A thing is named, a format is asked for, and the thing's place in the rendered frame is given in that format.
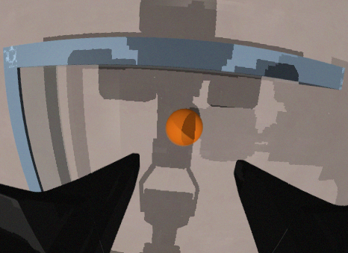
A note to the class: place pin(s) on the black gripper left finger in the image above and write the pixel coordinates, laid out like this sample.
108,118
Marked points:
82,216

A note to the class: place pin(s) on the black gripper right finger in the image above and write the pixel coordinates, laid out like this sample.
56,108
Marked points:
284,219

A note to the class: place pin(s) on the low clear glass walls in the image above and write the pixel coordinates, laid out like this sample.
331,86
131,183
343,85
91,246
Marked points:
40,90

